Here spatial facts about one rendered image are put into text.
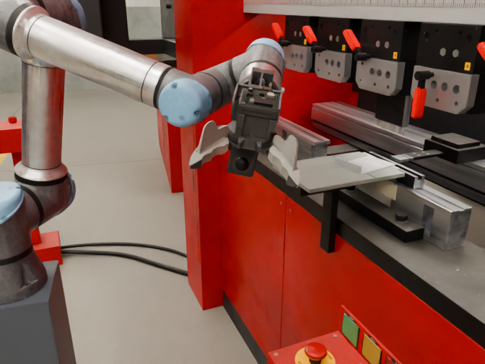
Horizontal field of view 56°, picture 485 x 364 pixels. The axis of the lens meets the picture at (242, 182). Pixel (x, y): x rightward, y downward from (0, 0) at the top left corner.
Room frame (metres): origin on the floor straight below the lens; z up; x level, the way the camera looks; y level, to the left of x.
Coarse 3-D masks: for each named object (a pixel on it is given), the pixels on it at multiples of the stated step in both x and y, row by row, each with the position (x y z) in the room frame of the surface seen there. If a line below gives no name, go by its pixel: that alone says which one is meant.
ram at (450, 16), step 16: (320, 16) 1.35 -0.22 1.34; (336, 16) 1.28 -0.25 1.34; (352, 16) 1.21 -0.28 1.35; (368, 16) 1.15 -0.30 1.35; (384, 16) 1.10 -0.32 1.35; (400, 16) 1.05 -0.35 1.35; (416, 16) 1.01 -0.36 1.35; (432, 16) 0.97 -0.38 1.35; (448, 16) 0.93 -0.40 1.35; (464, 16) 0.89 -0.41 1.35; (480, 16) 0.86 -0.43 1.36
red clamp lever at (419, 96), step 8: (416, 72) 0.92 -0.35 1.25; (424, 72) 0.92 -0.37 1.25; (432, 72) 0.94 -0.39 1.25; (424, 80) 0.93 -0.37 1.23; (416, 88) 0.93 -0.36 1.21; (424, 88) 0.93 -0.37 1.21; (416, 96) 0.92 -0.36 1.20; (424, 96) 0.92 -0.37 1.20; (416, 104) 0.92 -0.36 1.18; (416, 112) 0.92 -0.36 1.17
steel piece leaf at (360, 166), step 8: (336, 160) 1.06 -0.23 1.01; (344, 160) 1.03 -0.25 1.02; (352, 160) 1.09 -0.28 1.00; (360, 160) 1.09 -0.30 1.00; (368, 160) 1.09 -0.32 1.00; (344, 168) 1.03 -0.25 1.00; (352, 168) 1.01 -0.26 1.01; (360, 168) 0.99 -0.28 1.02; (368, 168) 1.03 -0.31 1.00; (376, 168) 1.03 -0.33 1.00
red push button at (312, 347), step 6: (312, 342) 0.65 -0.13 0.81; (318, 342) 0.65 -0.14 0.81; (306, 348) 0.64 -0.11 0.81; (312, 348) 0.63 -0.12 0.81; (318, 348) 0.63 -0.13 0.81; (324, 348) 0.63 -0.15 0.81; (306, 354) 0.63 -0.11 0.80; (312, 354) 0.62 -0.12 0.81; (318, 354) 0.62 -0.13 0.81; (324, 354) 0.62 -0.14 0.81; (312, 360) 0.63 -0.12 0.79; (318, 360) 0.62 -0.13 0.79
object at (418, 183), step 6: (378, 156) 1.14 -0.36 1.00; (396, 162) 1.08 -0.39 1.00; (402, 168) 1.05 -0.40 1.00; (408, 168) 1.04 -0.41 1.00; (408, 174) 1.00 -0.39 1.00; (414, 174) 1.01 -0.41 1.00; (420, 174) 1.00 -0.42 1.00; (396, 180) 1.03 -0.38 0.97; (402, 180) 1.02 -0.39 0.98; (408, 180) 1.00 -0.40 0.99; (414, 180) 0.98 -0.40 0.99; (420, 180) 0.99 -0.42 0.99; (408, 186) 0.99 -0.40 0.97; (414, 186) 0.98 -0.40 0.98; (420, 186) 0.99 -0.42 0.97
